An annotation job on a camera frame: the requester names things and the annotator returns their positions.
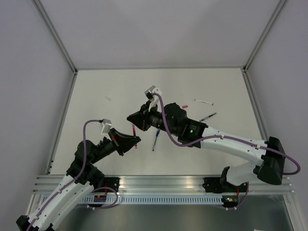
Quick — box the aluminium mounting rail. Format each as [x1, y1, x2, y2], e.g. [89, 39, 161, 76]
[32, 175, 295, 195]

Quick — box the green pen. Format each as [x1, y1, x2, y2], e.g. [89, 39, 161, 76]
[199, 113, 217, 122]

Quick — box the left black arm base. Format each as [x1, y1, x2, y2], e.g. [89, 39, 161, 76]
[93, 177, 120, 193]

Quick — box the left aluminium frame post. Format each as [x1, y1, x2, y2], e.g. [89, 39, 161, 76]
[31, 0, 78, 74]

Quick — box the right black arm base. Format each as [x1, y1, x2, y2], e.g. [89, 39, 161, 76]
[202, 177, 248, 194]

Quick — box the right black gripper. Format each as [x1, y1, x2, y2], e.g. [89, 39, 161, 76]
[127, 101, 179, 137]

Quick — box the blue gel pen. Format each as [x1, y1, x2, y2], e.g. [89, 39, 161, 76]
[152, 129, 160, 152]

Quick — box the aluminium frame post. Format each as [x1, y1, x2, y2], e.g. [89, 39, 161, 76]
[242, 0, 288, 73]
[31, 0, 78, 74]

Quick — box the white slotted cable duct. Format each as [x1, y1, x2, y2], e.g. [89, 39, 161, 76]
[78, 194, 223, 205]

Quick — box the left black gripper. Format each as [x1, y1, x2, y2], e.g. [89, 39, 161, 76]
[90, 127, 141, 163]

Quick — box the white red-tipped marker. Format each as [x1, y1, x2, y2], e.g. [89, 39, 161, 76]
[194, 99, 214, 106]

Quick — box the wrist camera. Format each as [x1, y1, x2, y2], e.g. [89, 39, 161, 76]
[144, 85, 162, 111]
[99, 118, 112, 135]

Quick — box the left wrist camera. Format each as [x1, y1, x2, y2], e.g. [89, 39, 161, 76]
[99, 118, 112, 135]

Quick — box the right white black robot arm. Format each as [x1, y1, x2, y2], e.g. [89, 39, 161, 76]
[127, 103, 285, 191]

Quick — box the right aluminium frame post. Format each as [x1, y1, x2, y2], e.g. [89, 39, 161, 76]
[242, 0, 288, 73]

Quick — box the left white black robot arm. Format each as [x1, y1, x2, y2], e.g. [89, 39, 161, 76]
[16, 128, 141, 231]

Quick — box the red gel pen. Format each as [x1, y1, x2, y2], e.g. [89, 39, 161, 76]
[132, 124, 138, 149]

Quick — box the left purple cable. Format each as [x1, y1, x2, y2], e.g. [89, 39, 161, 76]
[25, 119, 118, 231]

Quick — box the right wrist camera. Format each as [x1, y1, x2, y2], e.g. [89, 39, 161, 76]
[144, 85, 162, 111]

